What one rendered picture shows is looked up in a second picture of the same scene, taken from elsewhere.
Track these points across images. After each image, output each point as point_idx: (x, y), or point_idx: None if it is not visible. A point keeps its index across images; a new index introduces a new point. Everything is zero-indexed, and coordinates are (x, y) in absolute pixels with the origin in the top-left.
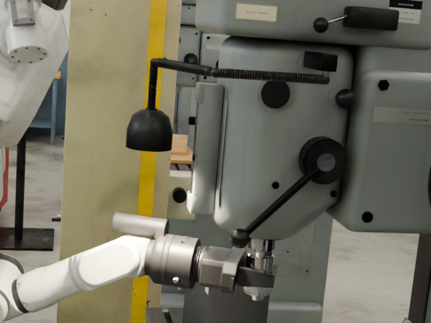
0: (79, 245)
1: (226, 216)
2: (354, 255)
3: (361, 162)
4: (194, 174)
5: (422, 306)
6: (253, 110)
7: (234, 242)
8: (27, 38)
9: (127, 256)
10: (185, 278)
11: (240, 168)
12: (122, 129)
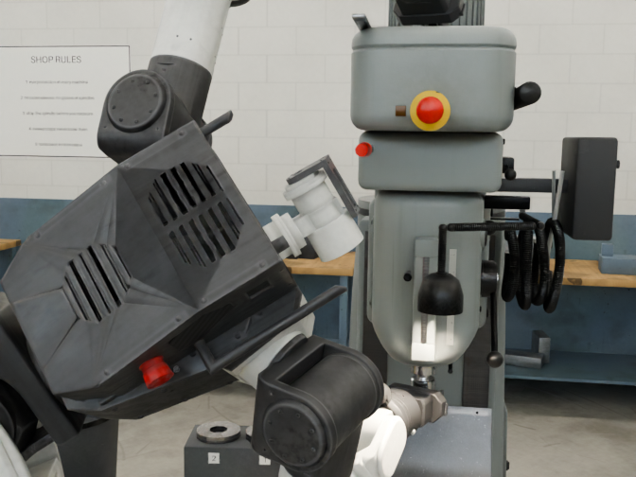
0: None
1: (456, 350)
2: None
3: None
4: (433, 324)
5: (383, 381)
6: (479, 252)
7: (501, 363)
8: (359, 229)
9: (402, 430)
10: (417, 426)
11: (473, 304)
12: None
